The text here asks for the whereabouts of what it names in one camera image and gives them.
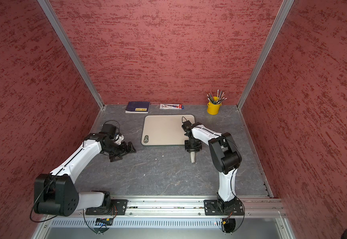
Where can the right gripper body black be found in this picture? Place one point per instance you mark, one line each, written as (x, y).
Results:
(193, 144)

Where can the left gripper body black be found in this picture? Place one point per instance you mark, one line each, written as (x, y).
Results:
(114, 149)

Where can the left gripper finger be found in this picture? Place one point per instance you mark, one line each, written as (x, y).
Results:
(129, 148)
(116, 157)

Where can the knife with cream handle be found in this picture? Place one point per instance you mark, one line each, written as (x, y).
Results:
(192, 156)

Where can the beige cutting board green rim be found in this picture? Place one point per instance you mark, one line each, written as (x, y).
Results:
(164, 130)

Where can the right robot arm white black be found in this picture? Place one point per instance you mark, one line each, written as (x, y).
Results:
(225, 156)

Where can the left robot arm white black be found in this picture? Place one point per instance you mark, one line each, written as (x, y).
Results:
(55, 193)

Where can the yellow pencil cup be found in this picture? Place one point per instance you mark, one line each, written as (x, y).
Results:
(214, 106)

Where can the dark blue notebook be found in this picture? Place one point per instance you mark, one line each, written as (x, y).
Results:
(137, 107)

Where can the white red blue box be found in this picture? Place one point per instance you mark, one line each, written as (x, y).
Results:
(171, 107)

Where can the bundle of pencils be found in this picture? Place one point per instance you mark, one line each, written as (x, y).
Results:
(219, 93)

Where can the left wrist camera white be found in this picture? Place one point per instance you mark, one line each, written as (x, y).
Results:
(118, 140)

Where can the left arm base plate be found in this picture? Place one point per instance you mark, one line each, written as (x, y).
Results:
(114, 207)

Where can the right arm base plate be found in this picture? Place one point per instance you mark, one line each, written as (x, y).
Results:
(220, 208)

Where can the aluminium front rail frame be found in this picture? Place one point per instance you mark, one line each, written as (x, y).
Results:
(173, 212)

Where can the left corner aluminium post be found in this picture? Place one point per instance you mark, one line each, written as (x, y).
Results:
(62, 35)

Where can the corner aluminium post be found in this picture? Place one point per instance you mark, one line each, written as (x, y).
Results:
(273, 33)
(62, 35)

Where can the right corner aluminium post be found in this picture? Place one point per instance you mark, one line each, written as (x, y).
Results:
(273, 33)

